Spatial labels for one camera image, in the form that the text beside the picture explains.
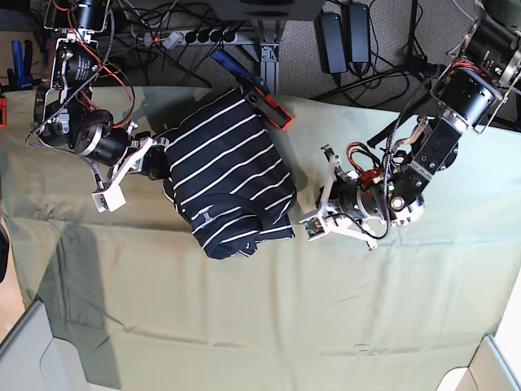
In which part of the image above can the navy white striped T-shirt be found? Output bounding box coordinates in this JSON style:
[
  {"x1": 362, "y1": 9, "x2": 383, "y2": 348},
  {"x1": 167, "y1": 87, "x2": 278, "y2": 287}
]
[{"x1": 163, "y1": 89, "x2": 296, "y2": 260}]

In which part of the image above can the blue clamp at left edge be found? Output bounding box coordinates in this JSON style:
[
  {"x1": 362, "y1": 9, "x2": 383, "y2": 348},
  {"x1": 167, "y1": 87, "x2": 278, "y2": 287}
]
[{"x1": 7, "y1": 40, "x2": 33, "y2": 91}]

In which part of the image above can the black power adapter left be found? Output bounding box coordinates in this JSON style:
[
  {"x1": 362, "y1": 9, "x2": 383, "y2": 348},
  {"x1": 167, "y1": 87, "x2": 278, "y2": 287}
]
[{"x1": 315, "y1": 12, "x2": 348, "y2": 74}]

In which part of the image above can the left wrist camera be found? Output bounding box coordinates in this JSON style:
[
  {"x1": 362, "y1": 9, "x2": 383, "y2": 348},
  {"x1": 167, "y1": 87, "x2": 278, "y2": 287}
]
[{"x1": 302, "y1": 217, "x2": 326, "y2": 241}]

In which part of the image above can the light green table cloth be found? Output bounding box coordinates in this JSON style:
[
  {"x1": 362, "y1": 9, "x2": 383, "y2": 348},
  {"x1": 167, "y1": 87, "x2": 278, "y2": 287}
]
[{"x1": 1, "y1": 91, "x2": 520, "y2": 390}]

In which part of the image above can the grey bin bottom right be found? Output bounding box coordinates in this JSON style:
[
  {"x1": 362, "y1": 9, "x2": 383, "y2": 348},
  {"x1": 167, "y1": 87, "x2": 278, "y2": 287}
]
[{"x1": 436, "y1": 335, "x2": 520, "y2": 391}]

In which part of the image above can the white cable on floor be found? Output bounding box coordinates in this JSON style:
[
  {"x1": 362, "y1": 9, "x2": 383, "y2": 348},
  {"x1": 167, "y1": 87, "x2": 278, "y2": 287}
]
[{"x1": 448, "y1": 0, "x2": 489, "y2": 58}]

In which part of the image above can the black tripod stand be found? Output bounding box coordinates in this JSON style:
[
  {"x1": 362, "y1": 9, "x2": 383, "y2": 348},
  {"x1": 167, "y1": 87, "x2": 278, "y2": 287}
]
[{"x1": 313, "y1": 0, "x2": 521, "y2": 122}]

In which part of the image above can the blue orange bar clamp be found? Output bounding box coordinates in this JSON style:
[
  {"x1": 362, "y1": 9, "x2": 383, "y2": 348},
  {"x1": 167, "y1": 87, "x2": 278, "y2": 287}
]
[{"x1": 211, "y1": 48, "x2": 293, "y2": 130}]

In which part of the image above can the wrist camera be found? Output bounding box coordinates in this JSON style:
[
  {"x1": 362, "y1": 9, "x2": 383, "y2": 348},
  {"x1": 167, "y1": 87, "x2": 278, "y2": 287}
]
[
  {"x1": 92, "y1": 183, "x2": 126, "y2": 213},
  {"x1": 302, "y1": 217, "x2": 326, "y2": 241}
]

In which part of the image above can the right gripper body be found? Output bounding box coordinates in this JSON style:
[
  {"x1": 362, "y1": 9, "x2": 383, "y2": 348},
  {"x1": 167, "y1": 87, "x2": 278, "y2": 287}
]
[{"x1": 85, "y1": 122, "x2": 168, "y2": 190}]

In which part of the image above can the white power strip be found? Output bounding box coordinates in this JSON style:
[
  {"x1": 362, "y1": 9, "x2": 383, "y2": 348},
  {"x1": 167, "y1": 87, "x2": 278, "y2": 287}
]
[{"x1": 140, "y1": 28, "x2": 239, "y2": 50}]

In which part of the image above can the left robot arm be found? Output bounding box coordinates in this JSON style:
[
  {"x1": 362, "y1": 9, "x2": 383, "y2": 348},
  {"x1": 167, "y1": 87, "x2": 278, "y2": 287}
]
[{"x1": 300, "y1": 1, "x2": 520, "y2": 249}]

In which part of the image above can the aluminium frame post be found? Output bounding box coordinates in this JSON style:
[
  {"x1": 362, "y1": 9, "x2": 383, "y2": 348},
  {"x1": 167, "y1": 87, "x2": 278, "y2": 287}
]
[{"x1": 252, "y1": 20, "x2": 287, "y2": 94}]

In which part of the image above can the grey bin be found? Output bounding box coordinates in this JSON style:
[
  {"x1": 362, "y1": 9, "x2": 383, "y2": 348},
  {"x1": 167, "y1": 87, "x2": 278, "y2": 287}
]
[
  {"x1": 436, "y1": 335, "x2": 520, "y2": 391},
  {"x1": 1, "y1": 301, "x2": 90, "y2": 390}
]

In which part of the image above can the grey monitor base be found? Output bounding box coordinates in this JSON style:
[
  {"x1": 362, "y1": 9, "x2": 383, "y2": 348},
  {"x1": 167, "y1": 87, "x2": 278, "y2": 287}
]
[{"x1": 208, "y1": 0, "x2": 326, "y2": 21}]

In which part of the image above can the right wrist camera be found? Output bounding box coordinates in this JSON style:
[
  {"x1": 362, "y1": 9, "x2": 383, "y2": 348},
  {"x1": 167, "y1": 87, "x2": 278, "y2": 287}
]
[{"x1": 92, "y1": 183, "x2": 126, "y2": 213}]

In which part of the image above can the orange clamp jaw left edge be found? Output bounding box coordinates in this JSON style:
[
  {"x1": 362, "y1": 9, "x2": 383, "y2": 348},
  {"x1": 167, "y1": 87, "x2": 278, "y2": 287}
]
[{"x1": 0, "y1": 96, "x2": 7, "y2": 128}]

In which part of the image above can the black power adapter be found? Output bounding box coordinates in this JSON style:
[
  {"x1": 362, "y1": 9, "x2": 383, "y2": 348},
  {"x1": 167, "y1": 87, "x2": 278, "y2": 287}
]
[
  {"x1": 345, "y1": 3, "x2": 370, "y2": 64},
  {"x1": 315, "y1": 12, "x2": 348, "y2": 74}
]

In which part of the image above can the black power adapter right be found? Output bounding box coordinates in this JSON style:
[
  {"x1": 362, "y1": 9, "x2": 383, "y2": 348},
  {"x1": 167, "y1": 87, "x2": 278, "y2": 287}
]
[{"x1": 345, "y1": 3, "x2": 370, "y2": 64}]

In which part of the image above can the grey bin bottom left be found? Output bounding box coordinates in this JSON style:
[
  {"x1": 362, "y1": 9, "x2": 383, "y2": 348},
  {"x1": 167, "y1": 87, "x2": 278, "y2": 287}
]
[{"x1": 1, "y1": 301, "x2": 90, "y2": 390}]

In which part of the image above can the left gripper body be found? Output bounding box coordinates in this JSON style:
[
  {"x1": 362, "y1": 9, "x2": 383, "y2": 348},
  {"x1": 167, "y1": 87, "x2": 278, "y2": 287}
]
[{"x1": 300, "y1": 144, "x2": 388, "y2": 250}]

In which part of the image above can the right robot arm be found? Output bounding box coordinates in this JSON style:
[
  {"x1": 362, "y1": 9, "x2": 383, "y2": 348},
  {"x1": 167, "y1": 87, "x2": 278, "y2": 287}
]
[{"x1": 26, "y1": 1, "x2": 169, "y2": 191}]

